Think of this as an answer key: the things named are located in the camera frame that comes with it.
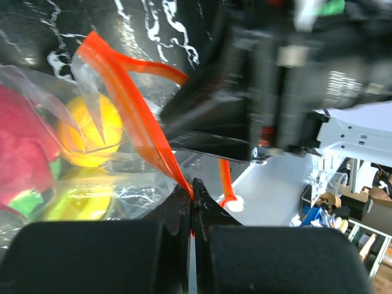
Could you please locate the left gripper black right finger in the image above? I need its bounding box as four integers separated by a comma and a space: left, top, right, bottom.
192, 178, 242, 239

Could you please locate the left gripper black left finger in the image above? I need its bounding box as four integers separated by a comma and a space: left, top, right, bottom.
143, 185, 191, 236

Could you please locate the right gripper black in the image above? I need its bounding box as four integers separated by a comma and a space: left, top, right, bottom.
160, 18, 325, 162

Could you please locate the clear zip top bag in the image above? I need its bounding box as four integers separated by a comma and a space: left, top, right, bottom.
0, 30, 246, 243

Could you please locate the orange fake fruit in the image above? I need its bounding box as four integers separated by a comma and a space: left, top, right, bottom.
57, 94, 123, 167

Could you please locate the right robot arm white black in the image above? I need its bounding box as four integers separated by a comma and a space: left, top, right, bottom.
160, 1, 391, 165

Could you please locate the yellow fake lemon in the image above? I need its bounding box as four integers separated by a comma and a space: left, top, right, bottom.
43, 167, 114, 221

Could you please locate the red fake fruit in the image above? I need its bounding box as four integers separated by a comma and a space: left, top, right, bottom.
1, 86, 60, 218

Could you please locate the green cloth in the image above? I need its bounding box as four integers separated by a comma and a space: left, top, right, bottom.
319, 0, 345, 16

